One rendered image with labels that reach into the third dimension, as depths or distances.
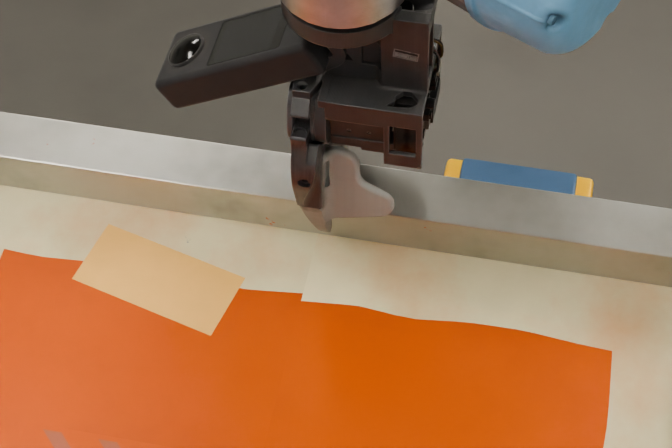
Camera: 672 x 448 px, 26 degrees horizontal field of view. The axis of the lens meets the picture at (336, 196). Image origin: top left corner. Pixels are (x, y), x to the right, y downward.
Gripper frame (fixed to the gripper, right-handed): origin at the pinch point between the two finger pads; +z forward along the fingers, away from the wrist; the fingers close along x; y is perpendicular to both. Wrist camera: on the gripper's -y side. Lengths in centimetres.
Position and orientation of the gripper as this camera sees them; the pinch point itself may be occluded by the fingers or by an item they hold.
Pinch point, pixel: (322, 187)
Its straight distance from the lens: 96.8
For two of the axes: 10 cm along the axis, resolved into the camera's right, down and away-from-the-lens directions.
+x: 2.0, -8.1, 5.5
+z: 0.4, 5.7, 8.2
